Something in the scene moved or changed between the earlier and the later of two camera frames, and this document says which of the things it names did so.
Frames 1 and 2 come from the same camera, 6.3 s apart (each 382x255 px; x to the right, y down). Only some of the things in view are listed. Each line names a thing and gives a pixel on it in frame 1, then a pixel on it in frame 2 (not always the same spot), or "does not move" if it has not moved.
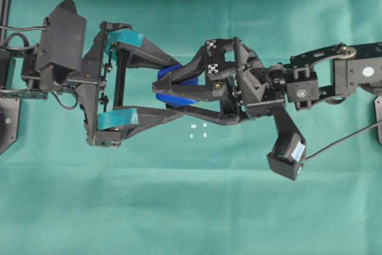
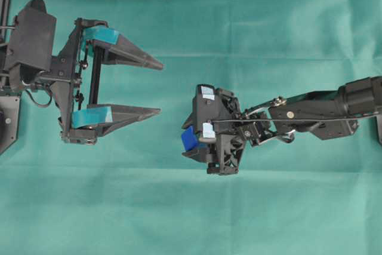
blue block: x=175 y=99 → x=189 y=138
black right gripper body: x=237 y=74 → x=222 y=128
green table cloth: x=178 y=187 does not move
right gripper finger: x=218 y=117 → x=200 y=155
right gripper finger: x=189 y=80 → x=191 y=120
